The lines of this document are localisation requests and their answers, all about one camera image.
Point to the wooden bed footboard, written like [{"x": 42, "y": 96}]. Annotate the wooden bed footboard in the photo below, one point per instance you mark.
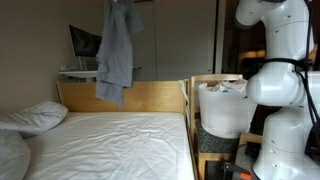
[{"x": 144, "y": 96}]

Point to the white rope laundry hamper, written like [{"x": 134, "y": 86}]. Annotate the white rope laundry hamper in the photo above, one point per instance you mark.
[{"x": 225, "y": 115}]

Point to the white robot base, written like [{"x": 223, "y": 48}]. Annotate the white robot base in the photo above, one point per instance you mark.
[{"x": 282, "y": 153}]

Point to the wooden chair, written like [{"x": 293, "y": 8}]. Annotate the wooden chair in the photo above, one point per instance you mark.
[{"x": 208, "y": 147}]

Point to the black computer monitor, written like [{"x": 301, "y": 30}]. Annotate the black computer monitor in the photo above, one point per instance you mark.
[{"x": 84, "y": 43}]

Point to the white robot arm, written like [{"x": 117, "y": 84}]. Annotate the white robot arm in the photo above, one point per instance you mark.
[{"x": 286, "y": 26}]

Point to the grey sock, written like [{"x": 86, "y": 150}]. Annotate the grey sock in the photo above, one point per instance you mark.
[{"x": 115, "y": 53}]

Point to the white pillow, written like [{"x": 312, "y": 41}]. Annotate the white pillow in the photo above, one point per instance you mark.
[{"x": 34, "y": 120}]

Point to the white desk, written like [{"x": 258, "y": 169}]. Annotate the white desk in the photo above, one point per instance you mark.
[{"x": 89, "y": 75}]

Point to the white bed sheet mattress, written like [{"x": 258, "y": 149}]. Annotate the white bed sheet mattress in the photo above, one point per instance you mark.
[{"x": 113, "y": 146}]

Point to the white shirt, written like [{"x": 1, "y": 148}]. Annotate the white shirt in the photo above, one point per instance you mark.
[{"x": 235, "y": 87}]

